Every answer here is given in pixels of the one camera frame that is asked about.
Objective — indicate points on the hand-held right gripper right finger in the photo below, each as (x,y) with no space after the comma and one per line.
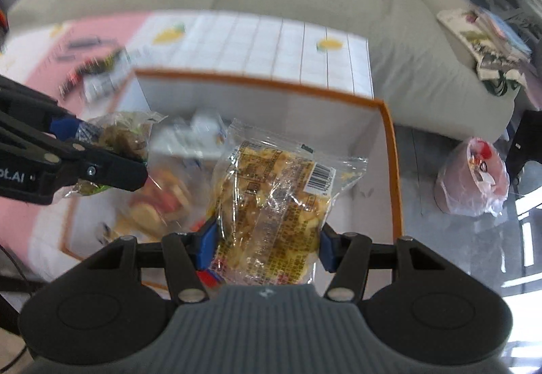
(328,249)

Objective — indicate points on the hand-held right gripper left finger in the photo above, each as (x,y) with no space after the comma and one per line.
(206,243)

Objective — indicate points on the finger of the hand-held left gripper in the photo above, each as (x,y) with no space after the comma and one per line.
(65,127)
(114,171)

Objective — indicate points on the long red snack packet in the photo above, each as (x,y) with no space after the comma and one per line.
(208,277)

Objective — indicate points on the green pickle snack packet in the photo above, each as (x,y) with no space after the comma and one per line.
(127,136)

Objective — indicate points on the small red bottle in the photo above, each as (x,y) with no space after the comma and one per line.
(70,84)

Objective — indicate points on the dried fruit packet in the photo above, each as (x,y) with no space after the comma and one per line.
(165,200)

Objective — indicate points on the white green clear packet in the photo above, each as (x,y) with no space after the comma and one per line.
(106,82)

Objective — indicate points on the black gold snack packet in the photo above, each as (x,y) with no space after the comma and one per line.
(99,66)

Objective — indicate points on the yellow nut brittle packet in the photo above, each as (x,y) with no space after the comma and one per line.
(271,204)

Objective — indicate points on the white black snack packet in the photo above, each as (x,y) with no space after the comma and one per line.
(190,130)

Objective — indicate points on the orange cardboard box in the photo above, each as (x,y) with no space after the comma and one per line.
(296,103)

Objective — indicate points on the trash bin with pink bag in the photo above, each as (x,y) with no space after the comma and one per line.
(470,183)

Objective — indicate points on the printed tote bag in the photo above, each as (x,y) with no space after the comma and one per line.
(501,75)

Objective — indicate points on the stack of magazines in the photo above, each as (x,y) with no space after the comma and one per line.
(487,29)

